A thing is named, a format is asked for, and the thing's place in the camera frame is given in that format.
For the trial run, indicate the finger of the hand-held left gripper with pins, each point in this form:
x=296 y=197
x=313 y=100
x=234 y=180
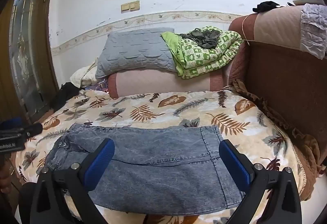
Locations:
x=11 y=123
x=32 y=129

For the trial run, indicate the grey denim pants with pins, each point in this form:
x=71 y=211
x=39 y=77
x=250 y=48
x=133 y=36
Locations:
x=158 y=170

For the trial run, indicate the purple colourful packet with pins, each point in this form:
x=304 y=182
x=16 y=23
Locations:
x=99 y=86

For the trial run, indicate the dark olive garment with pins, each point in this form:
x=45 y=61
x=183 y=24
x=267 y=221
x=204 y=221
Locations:
x=204 y=37

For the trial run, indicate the beige wall switch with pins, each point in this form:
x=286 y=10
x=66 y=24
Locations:
x=134 y=5
x=125 y=7

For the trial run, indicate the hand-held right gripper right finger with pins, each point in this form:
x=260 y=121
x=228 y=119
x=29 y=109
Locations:
x=233 y=162

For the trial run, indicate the small black cloth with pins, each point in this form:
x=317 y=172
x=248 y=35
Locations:
x=267 y=6

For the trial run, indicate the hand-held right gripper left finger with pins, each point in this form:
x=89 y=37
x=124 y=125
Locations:
x=101 y=160

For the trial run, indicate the grey quilted pillow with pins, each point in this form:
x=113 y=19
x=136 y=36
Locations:
x=135 y=50

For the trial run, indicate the black garment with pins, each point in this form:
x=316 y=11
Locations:
x=67 y=95

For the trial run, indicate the cream pillow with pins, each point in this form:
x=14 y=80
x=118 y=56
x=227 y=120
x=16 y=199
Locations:
x=83 y=75

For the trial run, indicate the green patterned quilt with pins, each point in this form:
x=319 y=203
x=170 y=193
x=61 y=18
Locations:
x=209 y=58

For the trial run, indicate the leaf print blanket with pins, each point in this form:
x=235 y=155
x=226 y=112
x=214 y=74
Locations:
x=178 y=109

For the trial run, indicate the white lace cloth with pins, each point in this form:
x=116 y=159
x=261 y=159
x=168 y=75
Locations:
x=313 y=32

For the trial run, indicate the brown ruffled sofa cover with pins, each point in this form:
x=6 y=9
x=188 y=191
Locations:
x=304 y=142

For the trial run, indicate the wooden door with glass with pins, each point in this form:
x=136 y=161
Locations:
x=23 y=47

